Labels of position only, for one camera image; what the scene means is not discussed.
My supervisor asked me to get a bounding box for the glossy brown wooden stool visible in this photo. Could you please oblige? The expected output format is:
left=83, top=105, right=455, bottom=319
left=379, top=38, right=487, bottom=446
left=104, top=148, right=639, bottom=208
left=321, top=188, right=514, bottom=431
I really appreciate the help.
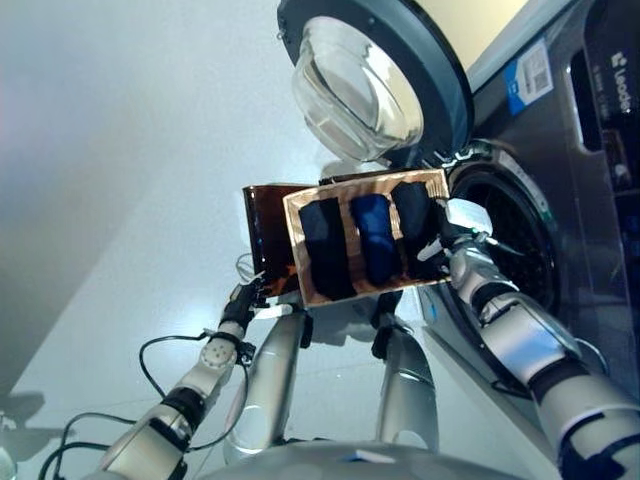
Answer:
left=241, top=172, right=361, bottom=297

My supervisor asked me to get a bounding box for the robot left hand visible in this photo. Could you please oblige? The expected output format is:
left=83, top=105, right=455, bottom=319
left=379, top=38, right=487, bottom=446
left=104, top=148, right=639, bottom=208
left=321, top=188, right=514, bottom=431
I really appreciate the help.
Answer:
left=219, top=274, right=294, bottom=334

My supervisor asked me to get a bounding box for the robot left silver leg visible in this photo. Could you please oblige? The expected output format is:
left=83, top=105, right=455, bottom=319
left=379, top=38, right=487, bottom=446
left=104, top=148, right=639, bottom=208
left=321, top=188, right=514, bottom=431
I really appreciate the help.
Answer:
left=223, top=308, right=315, bottom=454

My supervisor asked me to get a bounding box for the dark grey front-load washing machine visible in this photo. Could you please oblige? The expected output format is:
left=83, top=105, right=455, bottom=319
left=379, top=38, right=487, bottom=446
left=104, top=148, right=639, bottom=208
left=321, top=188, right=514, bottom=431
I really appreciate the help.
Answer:
left=414, top=0, right=640, bottom=406

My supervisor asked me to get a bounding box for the round glass washer door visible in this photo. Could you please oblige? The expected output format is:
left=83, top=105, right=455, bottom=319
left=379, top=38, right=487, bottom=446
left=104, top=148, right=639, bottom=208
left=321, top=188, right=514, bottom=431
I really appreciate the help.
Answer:
left=276, top=0, right=474, bottom=167

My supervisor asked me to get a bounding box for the robot right silver leg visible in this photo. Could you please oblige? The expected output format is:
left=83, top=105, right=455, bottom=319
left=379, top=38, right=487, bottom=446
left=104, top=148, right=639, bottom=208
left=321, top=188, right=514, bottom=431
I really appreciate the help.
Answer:
left=371, top=293, right=442, bottom=452

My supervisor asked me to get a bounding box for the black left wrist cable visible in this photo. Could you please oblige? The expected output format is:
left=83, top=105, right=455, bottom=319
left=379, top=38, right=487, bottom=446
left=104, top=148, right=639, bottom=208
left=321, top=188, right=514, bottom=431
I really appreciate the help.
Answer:
left=45, top=331, right=252, bottom=480

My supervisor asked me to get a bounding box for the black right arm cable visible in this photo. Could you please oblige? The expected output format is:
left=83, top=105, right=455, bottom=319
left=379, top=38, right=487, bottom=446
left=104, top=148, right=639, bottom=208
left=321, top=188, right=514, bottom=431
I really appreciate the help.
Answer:
left=491, top=338, right=610, bottom=402

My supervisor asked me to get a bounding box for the grey robot torso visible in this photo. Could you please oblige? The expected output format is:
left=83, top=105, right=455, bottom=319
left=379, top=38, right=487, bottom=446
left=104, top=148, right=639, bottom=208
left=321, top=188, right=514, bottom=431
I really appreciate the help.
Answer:
left=198, top=439, right=562, bottom=480

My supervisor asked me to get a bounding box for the blue cloth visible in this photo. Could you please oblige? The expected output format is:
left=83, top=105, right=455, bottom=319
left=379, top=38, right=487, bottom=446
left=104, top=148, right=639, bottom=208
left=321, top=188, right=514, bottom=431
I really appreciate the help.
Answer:
left=349, top=193, right=402, bottom=287

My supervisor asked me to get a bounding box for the blue white energy label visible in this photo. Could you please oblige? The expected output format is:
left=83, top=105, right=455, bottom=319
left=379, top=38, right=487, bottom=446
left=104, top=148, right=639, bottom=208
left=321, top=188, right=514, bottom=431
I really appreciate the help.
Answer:
left=504, top=38, right=556, bottom=118

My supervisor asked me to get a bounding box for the thin white floor cable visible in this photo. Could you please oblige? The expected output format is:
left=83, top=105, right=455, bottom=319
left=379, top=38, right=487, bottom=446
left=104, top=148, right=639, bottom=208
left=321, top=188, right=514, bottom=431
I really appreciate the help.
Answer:
left=234, top=251, right=267, bottom=282

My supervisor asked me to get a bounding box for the rectangular woven wicker basket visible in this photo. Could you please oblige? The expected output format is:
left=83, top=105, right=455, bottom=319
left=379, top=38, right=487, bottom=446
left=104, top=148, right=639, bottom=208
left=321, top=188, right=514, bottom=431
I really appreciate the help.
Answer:
left=282, top=168, right=452, bottom=308

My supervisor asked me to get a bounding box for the robot silver leg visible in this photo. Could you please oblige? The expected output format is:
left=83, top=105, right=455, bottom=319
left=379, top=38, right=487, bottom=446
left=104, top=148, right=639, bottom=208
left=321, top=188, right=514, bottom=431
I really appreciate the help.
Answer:
left=223, top=308, right=315, bottom=454
left=371, top=293, right=442, bottom=452

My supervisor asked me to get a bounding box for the long black cloth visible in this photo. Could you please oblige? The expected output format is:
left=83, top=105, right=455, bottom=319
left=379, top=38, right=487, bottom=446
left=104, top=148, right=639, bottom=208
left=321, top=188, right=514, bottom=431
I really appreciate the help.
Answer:
left=297, top=197, right=358, bottom=302

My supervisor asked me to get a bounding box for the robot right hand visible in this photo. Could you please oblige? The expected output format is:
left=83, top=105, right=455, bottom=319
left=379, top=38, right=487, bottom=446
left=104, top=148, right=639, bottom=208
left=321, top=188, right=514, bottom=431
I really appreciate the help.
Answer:
left=414, top=198, right=495, bottom=263

